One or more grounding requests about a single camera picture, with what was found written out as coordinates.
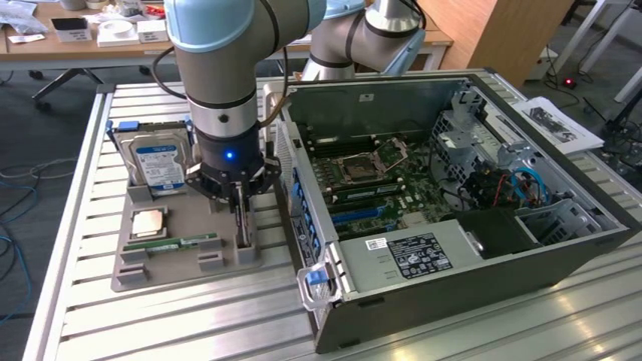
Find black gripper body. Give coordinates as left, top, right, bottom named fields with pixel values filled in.
left=194, top=127, right=269, bottom=190

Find green graphics card black shroud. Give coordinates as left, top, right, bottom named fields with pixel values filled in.
left=232, top=186, right=257, bottom=250

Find grey parts rack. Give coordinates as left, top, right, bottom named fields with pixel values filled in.
left=110, top=176, right=265, bottom=293

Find hard disk blue rails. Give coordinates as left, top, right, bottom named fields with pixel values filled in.
left=107, top=118, right=198, bottom=197

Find silver CPU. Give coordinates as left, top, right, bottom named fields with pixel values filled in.
left=130, top=208, right=167, bottom=238

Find green RAM stick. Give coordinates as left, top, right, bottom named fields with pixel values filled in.
left=330, top=183, right=405, bottom=202
left=123, top=232, right=221, bottom=252

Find CPU socket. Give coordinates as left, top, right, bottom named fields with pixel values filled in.
left=338, top=152, right=390, bottom=185

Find blue expansion slot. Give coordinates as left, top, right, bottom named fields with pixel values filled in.
left=330, top=206, right=386, bottom=229

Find silver socket cover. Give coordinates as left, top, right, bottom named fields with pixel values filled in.
left=374, top=135, right=409, bottom=168

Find green motherboard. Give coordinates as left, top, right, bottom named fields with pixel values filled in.
left=301, top=127, right=468, bottom=241

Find grey power supply unit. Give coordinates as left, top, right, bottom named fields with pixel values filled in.
left=338, top=220, right=484, bottom=294

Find white labelled box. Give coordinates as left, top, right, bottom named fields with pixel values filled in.
left=135, top=19, right=169, bottom=44

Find flat white box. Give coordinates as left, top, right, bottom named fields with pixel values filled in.
left=95, top=29, right=142, bottom=48

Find black desk leg with caster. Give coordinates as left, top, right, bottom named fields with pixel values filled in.
left=30, top=66, right=107, bottom=113

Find white tape roll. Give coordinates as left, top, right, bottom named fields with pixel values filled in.
left=99, top=20, right=135, bottom=38

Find silver perforated drive cage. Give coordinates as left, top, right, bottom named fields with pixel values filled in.
left=430, top=85, right=536, bottom=199

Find white box black top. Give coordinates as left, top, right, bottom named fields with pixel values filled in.
left=50, top=17, right=91, bottom=43

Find black open PC case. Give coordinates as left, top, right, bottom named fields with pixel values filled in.
left=264, top=73, right=636, bottom=354

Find clear plastic bag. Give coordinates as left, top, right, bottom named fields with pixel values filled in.
left=0, top=0, right=50, bottom=35

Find silver disk bay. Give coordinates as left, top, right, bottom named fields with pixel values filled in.
left=515, top=199, right=604, bottom=245

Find printed paper stack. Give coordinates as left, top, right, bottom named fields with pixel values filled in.
left=495, top=96, right=608, bottom=156

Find white floor unit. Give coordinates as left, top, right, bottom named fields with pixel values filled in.
left=535, top=44, right=561, bottom=82

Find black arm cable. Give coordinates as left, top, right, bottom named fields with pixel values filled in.
left=151, top=0, right=293, bottom=129

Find white floor cable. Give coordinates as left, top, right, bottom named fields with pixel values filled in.
left=0, top=157, right=79, bottom=180

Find blue floor cable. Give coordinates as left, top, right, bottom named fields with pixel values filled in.
left=0, top=180, right=39, bottom=324

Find blue disk wire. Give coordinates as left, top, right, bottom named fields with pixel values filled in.
left=512, top=167, right=553, bottom=206

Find white table frame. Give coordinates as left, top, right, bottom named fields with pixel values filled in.
left=549, top=0, right=642, bottom=105

